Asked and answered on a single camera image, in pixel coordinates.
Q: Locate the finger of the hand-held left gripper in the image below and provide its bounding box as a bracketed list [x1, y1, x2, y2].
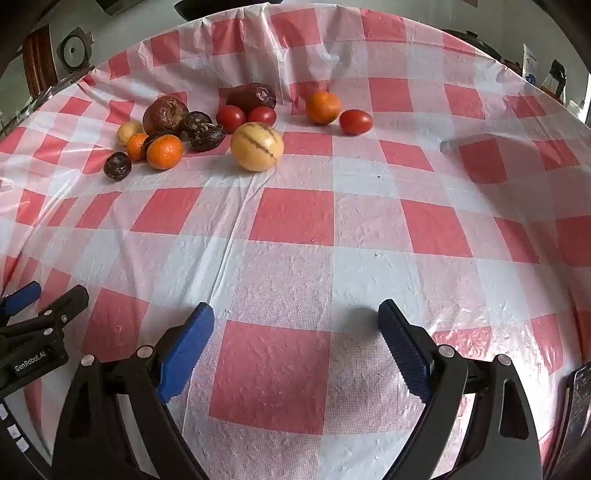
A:
[0, 285, 90, 352]
[0, 282, 42, 319]

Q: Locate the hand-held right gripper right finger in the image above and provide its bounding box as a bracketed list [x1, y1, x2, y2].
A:
[378, 299, 543, 480]

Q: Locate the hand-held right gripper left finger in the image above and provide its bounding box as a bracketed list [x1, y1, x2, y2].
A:
[51, 302, 215, 480]

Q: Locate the small orange mandarin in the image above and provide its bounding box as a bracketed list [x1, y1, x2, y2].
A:
[126, 133, 149, 161]

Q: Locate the dark wrinkled passion fruit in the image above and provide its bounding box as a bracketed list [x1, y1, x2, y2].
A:
[189, 124, 227, 153]
[103, 152, 132, 182]
[142, 133, 171, 153]
[182, 112, 214, 134]

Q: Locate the yellow striped melon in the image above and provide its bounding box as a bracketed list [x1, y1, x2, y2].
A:
[231, 122, 284, 173]

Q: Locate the large dark red apple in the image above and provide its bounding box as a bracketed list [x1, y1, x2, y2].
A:
[142, 96, 190, 137]

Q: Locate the red tomato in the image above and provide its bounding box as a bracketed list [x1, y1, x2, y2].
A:
[247, 106, 278, 127]
[340, 109, 374, 136]
[216, 105, 247, 134]

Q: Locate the dark maroon wrinkled fruit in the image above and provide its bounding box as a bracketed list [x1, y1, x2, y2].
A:
[226, 83, 277, 112]

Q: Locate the red white checkered tablecloth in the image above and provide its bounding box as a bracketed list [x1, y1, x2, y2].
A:
[0, 7, 591, 480]

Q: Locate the small yellow fruit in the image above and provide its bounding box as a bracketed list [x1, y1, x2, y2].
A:
[117, 121, 145, 145]

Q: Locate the dark bag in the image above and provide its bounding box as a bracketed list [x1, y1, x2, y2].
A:
[545, 60, 568, 100]

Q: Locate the white packet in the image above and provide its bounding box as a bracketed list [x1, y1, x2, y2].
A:
[522, 44, 539, 79]

